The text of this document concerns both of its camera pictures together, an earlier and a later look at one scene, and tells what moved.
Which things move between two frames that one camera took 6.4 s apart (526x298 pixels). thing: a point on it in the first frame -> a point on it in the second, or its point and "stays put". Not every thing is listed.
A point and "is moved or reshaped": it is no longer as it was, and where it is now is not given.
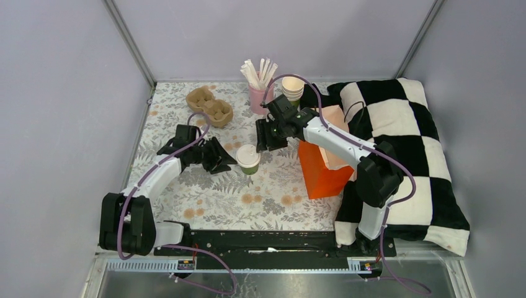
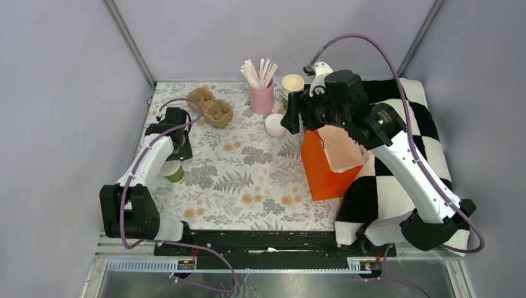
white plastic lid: [247, 156] is moved or reshaped
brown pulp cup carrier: [203, 99] stays put
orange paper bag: [327, 173] stays put
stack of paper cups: [293, 89] stays put
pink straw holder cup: [257, 97] stays put
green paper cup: [249, 171] is moved or reshaped
